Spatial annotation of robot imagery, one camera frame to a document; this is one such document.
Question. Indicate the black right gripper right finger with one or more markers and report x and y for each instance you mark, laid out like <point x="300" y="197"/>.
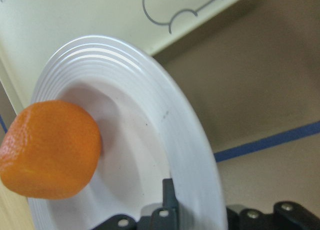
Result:
<point x="285" y="215"/>

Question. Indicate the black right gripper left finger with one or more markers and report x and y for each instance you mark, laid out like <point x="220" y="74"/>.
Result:
<point x="164" y="217"/>

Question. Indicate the white round plate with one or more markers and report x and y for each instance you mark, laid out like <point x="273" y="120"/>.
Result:
<point x="149" y="130"/>

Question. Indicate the orange mandarin fruit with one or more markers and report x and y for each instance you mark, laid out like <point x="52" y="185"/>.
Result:
<point x="50" y="151"/>

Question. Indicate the cream tray with bear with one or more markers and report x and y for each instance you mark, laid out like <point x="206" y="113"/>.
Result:
<point x="32" y="30"/>

